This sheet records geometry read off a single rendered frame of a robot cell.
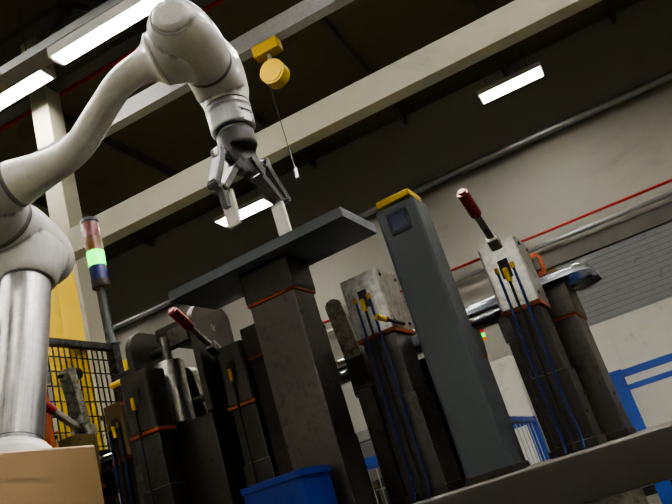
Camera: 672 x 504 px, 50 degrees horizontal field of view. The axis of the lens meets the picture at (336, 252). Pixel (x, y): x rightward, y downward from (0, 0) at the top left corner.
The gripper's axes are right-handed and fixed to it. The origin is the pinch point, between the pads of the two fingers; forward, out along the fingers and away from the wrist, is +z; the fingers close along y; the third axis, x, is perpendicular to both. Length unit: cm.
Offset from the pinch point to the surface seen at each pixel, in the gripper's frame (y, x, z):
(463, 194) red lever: 7.1, -36.3, 11.4
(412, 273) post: 0.2, -26.5, 21.6
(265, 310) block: -4.9, 0.0, 17.1
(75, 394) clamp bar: 3, 69, 9
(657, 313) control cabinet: 819, 116, -64
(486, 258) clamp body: 17.5, -31.8, 19.7
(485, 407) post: 1, -30, 44
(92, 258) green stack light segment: 68, 139, -66
